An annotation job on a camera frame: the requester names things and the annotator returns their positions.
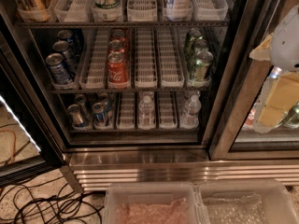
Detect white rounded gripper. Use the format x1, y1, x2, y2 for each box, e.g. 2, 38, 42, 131
249, 5, 299, 127

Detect green can behind glass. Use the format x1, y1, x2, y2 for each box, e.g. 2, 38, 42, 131
282, 104, 299, 129

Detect red can behind glass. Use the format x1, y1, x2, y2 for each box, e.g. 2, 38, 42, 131
244, 107, 256, 128

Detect closed fridge glass door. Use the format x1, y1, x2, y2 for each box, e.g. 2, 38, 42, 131
205, 0, 299, 161

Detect front green soda can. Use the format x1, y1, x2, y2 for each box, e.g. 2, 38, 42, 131
189, 51, 213, 82

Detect green soda can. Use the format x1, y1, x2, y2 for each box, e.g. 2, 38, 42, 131
189, 51, 213, 82
192, 39, 209, 53
184, 28, 203, 57

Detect middle green soda can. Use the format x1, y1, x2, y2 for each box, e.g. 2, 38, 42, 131
192, 39, 209, 53

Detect back green soda can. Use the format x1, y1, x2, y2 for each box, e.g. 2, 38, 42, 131
184, 28, 203, 57

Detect front red coca-cola can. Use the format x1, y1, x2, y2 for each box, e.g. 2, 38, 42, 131
107, 52, 127, 83

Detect red coca-cola can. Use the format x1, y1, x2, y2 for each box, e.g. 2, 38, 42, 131
107, 52, 127, 83
107, 40, 126, 53
110, 29, 127, 42

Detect back red coca-cola can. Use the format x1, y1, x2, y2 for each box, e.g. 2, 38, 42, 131
110, 29, 127, 42

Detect middle red coca-cola can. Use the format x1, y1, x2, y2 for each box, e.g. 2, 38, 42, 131
107, 40, 126, 53

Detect right back redbull can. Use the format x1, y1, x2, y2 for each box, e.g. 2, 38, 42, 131
98, 92, 113, 118

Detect redbull can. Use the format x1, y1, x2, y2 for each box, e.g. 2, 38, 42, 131
92, 103, 108, 127
74, 94, 90, 118
67, 104, 87, 127
98, 92, 113, 118

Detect right front redbull can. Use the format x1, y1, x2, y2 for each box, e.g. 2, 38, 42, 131
92, 103, 108, 127

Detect left back redbull can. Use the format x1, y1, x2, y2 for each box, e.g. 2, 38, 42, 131
74, 94, 90, 118

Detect left front redbull can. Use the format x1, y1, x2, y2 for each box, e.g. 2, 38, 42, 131
67, 104, 87, 127

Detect back blue pepsi can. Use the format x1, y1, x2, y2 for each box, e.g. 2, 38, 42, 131
57, 30, 81, 55

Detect blue pepsi can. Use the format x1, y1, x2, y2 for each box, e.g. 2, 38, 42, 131
46, 53, 73, 85
52, 40, 77, 73
57, 30, 81, 55

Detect front blue pepsi can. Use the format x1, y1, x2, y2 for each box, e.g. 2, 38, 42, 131
46, 53, 73, 85

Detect middle blue pepsi can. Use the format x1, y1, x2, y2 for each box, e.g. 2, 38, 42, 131
52, 40, 77, 73

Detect open fridge glass door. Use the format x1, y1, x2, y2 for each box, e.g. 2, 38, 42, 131
0, 31, 64, 187

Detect right clear water bottle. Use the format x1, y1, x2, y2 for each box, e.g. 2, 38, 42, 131
182, 95, 201, 129

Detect clear water bottle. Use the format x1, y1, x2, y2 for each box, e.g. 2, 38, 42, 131
182, 95, 201, 129
138, 95, 155, 128

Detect left clear water bottle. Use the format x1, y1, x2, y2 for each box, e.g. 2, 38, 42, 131
138, 95, 155, 128

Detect right clear plastic bin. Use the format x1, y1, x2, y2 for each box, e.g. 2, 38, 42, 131
199, 179, 299, 224

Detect clear plastic bin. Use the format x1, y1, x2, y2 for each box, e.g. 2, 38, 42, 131
103, 182, 203, 224
199, 179, 299, 224

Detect left clear plastic bin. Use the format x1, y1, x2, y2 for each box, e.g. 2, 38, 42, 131
103, 182, 203, 224

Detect black cables on floor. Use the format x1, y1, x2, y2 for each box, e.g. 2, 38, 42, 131
0, 175, 104, 224

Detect orange cable on floor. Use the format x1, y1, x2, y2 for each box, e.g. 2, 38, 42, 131
0, 128, 17, 167

